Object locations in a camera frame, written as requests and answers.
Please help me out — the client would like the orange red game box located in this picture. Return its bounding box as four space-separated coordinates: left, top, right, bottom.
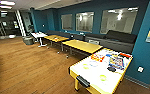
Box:
90 51 107 63

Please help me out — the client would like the blue board game box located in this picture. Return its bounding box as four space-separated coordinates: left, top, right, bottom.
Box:
108 54 125 71

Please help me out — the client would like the flat red item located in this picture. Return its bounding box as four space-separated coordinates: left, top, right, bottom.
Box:
119 52 133 59

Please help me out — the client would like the small black item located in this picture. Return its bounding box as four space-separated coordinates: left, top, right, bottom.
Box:
106 65 117 73

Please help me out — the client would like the dark round waste bin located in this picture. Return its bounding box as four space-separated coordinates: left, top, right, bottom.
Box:
22 35 35 46

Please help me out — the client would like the dark grey sofa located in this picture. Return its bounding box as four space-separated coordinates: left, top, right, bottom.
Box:
84 29 137 54

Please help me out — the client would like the ceiling light panel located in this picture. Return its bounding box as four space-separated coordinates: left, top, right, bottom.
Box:
0 4 13 10
0 0 16 6

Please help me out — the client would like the white pillar outlet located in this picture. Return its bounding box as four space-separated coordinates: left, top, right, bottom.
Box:
137 65 145 73

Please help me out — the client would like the small white table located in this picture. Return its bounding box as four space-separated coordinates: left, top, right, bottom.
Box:
30 31 49 48

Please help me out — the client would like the interior glass window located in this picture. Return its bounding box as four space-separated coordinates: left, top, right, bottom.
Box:
75 11 95 33
60 13 74 32
100 7 139 35

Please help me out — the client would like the wooden rectangular table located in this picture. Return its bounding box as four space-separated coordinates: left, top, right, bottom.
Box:
61 39 104 59
43 34 70 54

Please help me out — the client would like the long dark bench sofa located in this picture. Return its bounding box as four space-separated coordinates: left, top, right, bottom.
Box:
45 30 87 42

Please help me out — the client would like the yellow air hockey table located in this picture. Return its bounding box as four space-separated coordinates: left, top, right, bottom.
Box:
68 47 134 94

